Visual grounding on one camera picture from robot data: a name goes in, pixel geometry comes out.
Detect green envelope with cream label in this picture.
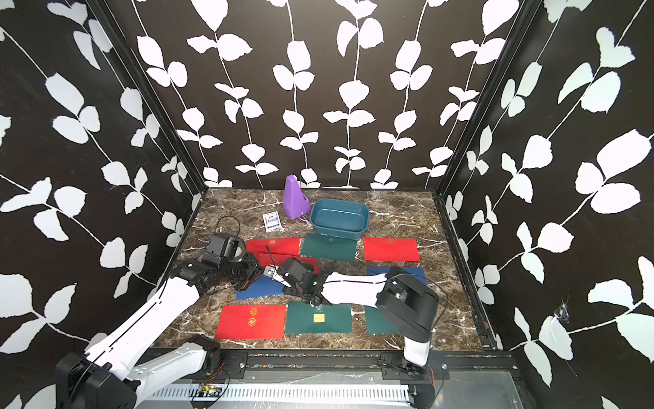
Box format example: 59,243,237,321
284,302,352,335

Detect red envelope with gold sticker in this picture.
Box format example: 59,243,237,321
255,252,320,274

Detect red envelope two gold seals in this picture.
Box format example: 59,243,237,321
215,304,287,340

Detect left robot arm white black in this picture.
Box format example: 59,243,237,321
56,233,264,408

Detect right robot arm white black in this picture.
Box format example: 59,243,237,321
262,257,439,373

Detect teal plastic storage box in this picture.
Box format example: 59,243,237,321
310,199,370,240

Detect red envelope back left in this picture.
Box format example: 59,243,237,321
246,238,300,256

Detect blue envelope left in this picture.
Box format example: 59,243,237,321
236,276,284,300

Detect green envelope back middle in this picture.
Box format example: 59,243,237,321
301,233,357,262

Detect small white card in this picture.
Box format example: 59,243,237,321
262,211,283,233

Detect red envelope back right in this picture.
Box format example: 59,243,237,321
364,238,421,262

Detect purple pyramid metronome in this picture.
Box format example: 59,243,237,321
283,175,311,220

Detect green envelope front right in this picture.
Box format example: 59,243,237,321
364,306,398,335

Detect blue envelope right red seal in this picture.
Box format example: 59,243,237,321
367,266,427,286

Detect small green circuit board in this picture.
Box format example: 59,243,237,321
192,383,222,400

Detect white perforated cable tray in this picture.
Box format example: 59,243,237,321
146,383,412,405

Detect black aluminium front rail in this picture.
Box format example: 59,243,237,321
220,349,521,379

